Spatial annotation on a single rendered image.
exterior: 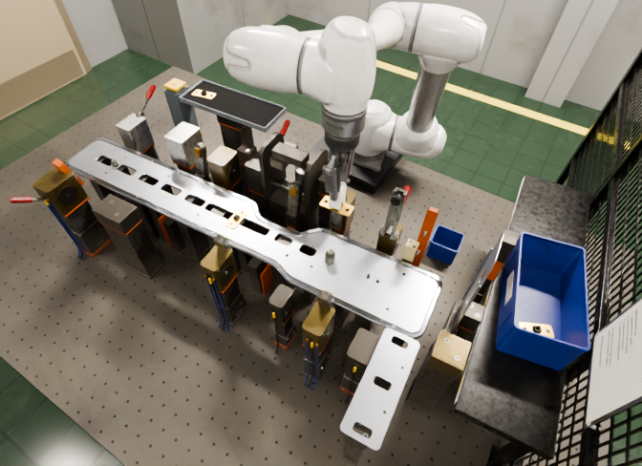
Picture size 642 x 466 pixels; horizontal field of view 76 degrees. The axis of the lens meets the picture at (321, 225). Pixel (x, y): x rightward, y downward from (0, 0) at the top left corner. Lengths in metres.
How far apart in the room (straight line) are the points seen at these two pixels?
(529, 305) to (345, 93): 0.80
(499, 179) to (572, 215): 1.68
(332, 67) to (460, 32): 0.59
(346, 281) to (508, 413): 0.51
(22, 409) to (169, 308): 1.09
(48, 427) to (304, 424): 1.36
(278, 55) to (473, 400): 0.86
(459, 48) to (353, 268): 0.68
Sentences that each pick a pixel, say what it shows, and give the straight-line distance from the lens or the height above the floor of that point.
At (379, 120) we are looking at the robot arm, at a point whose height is 1.00.
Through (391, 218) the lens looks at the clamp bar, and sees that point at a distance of 1.22.
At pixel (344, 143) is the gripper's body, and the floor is 1.49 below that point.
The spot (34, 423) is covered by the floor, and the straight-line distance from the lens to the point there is 2.43.
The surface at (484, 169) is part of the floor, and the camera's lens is 3.24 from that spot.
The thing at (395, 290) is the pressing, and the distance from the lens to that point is 1.21.
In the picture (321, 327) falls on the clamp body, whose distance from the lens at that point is 1.09.
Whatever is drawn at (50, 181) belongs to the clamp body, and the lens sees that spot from 1.61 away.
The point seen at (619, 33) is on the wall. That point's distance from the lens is 4.06.
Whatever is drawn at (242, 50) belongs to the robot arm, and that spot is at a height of 1.65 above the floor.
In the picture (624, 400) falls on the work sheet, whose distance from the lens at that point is 0.95.
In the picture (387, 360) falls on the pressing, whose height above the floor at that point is 1.00.
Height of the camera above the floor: 2.03
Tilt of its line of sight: 51 degrees down
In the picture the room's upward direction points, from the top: 2 degrees clockwise
